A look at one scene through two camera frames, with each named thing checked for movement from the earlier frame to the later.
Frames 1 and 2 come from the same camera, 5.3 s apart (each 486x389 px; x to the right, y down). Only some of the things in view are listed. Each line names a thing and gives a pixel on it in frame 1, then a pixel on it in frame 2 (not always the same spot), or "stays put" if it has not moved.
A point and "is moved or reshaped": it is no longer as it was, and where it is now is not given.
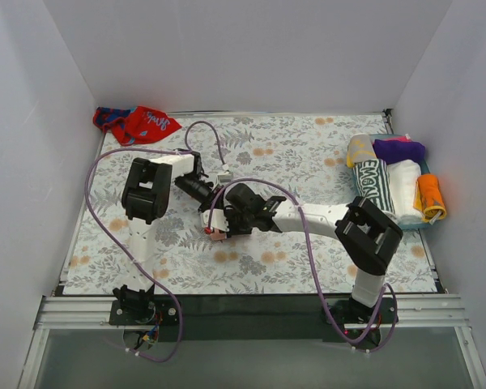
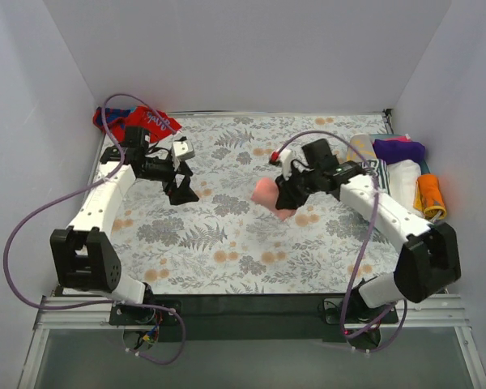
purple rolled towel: [390, 150] stays put
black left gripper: [205, 198] → [179, 175]
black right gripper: [231, 219] → [291, 186]
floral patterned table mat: [296, 159] stays put
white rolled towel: [403, 175] stays put
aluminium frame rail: [433, 312] stays put
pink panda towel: [217, 235] is moved or reshaped
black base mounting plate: [350, 319] stays put
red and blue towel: [133, 125] stays put
